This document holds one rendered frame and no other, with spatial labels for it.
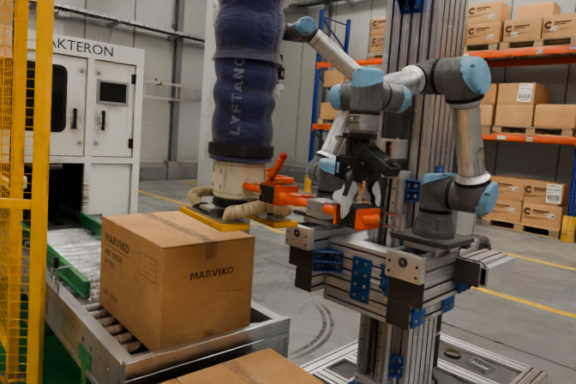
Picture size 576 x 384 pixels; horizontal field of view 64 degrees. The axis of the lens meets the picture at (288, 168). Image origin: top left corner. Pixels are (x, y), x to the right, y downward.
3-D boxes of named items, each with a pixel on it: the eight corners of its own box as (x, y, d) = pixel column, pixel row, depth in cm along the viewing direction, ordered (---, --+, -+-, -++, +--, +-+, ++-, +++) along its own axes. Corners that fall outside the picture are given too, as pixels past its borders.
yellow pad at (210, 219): (178, 211, 168) (179, 197, 168) (204, 210, 174) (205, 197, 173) (220, 232, 140) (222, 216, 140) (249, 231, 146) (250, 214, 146)
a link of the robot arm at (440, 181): (429, 204, 178) (431, 169, 177) (462, 210, 168) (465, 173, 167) (411, 206, 170) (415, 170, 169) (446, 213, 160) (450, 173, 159)
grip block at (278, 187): (256, 201, 142) (258, 182, 141) (283, 200, 147) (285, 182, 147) (272, 206, 135) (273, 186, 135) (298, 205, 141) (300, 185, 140)
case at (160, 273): (98, 303, 208) (102, 215, 205) (179, 288, 235) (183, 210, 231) (158, 358, 163) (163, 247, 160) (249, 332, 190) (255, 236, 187)
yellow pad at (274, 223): (225, 209, 179) (226, 196, 178) (248, 208, 185) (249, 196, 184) (273, 229, 151) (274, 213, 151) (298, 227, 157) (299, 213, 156)
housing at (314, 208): (304, 214, 125) (305, 198, 124) (324, 213, 129) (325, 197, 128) (321, 219, 119) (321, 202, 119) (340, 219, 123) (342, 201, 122)
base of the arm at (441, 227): (423, 228, 181) (426, 203, 180) (461, 237, 171) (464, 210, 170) (404, 232, 170) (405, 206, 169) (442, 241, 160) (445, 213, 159)
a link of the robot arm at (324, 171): (322, 190, 197) (324, 159, 196) (312, 186, 210) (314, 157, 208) (348, 191, 200) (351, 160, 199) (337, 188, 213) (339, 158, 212)
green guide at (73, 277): (-2, 229, 324) (-2, 216, 323) (15, 227, 331) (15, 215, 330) (65, 303, 204) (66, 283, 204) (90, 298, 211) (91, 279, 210)
